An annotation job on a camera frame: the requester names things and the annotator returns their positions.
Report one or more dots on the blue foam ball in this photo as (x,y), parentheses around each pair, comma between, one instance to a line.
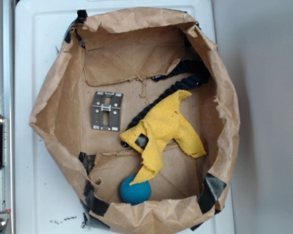
(134,194)

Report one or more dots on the yellow cloth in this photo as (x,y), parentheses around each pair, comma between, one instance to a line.
(163,123)

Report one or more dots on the white plastic tray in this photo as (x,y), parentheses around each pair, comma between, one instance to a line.
(45,201)

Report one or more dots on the grey metal bracket plate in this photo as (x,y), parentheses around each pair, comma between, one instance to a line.
(106,111)

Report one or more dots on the aluminium frame rail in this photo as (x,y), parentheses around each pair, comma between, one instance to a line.
(7,31)

